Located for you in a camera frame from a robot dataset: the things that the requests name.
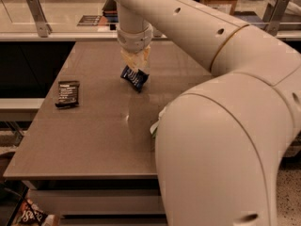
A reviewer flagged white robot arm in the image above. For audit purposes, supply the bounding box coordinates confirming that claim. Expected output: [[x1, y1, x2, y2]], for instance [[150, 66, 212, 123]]
[[115, 0, 301, 226]]

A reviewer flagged dark open tray box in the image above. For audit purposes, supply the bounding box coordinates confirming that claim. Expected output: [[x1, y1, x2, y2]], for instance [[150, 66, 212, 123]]
[[103, 0, 119, 23]]

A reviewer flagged glass barrier panel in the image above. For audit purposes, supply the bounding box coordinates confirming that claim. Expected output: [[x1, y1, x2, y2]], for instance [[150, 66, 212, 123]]
[[0, 0, 118, 34]]

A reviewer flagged green kettle chips bag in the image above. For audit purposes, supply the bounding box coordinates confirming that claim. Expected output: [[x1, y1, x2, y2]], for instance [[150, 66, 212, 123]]
[[150, 107, 166, 138]]

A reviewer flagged metal glass bracket right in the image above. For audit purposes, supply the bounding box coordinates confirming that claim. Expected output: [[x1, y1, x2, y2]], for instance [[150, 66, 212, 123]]
[[262, 0, 290, 36]]

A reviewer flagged snack bag in bin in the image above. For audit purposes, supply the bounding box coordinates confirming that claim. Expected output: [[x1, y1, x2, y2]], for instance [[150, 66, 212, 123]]
[[11, 200, 59, 226]]

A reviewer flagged black rxbar chocolate bar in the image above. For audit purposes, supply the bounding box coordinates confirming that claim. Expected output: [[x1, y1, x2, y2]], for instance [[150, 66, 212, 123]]
[[55, 81, 80, 108]]

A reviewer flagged metal glass bracket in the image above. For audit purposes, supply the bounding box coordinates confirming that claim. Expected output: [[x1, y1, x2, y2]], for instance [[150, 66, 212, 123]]
[[26, 0, 52, 38], [262, 0, 290, 36]]

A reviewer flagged blue rxbar blueberry bar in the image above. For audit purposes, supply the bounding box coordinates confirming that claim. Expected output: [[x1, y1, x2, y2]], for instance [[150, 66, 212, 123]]
[[120, 65, 149, 92]]

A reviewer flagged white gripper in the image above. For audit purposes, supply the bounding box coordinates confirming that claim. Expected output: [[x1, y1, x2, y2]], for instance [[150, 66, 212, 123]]
[[117, 24, 153, 72]]

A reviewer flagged metal glass bracket left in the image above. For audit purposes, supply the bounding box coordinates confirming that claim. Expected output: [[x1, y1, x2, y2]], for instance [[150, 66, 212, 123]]
[[26, 0, 52, 38]]

